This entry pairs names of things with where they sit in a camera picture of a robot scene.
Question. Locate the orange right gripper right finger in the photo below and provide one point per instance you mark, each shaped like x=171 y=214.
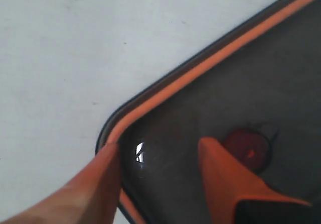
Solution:
x=234 y=194

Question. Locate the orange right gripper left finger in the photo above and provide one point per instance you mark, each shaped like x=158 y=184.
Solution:
x=91 y=196

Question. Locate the dark lid with orange seal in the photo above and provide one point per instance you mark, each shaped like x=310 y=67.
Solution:
x=256 y=90

